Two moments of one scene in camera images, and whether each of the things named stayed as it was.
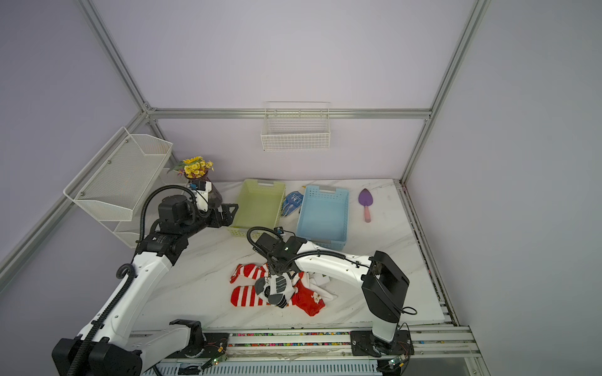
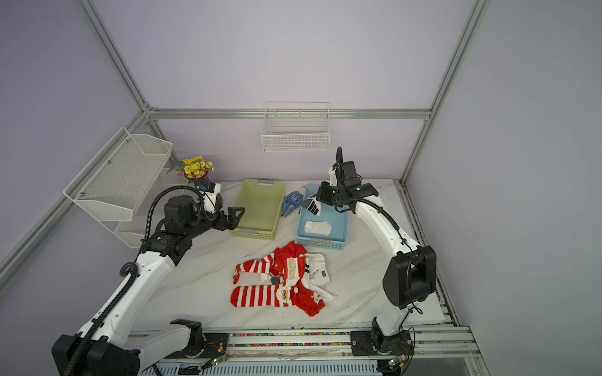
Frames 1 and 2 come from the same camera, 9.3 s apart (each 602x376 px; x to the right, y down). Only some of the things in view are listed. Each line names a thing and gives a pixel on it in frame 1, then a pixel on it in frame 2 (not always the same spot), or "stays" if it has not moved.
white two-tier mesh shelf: (125, 175) stays
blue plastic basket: (324, 215) stays
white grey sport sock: (276, 289) -> (313, 205)
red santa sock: (303, 298) stays
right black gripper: (276, 268) -> (323, 194)
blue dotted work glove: (291, 202) stays
